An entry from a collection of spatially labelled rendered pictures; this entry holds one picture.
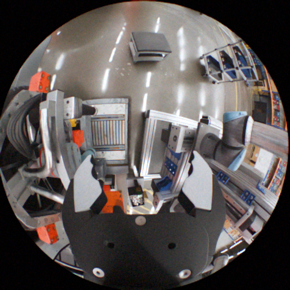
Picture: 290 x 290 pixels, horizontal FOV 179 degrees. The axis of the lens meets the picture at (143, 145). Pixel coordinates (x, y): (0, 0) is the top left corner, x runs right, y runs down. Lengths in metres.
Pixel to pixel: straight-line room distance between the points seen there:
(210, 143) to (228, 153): 0.12
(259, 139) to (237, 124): 0.10
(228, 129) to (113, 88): 1.14
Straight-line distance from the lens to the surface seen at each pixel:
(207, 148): 0.50
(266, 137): 0.39
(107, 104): 1.09
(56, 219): 0.51
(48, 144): 0.20
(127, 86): 1.21
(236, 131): 0.40
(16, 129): 0.24
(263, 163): 5.92
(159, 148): 1.09
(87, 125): 1.07
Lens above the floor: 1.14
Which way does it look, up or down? 67 degrees down
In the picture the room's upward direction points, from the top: 143 degrees clockwise
